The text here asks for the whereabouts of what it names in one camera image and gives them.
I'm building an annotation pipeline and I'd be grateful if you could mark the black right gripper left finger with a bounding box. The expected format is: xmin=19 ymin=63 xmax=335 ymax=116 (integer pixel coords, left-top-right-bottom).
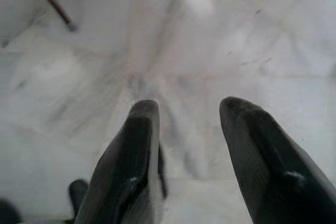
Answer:
xmin=75 ymin=100 xmax=161 ymax=224

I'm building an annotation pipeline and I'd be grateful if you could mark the black robot right foot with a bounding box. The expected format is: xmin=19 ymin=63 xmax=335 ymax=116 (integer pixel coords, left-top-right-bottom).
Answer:
xmin=68 ymin=179 xmax=89 ymax=216

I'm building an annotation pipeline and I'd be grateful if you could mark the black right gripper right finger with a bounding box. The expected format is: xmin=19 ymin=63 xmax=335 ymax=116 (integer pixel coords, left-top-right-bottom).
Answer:
xmin=219 ymin=97 xmax=336 ymax=224

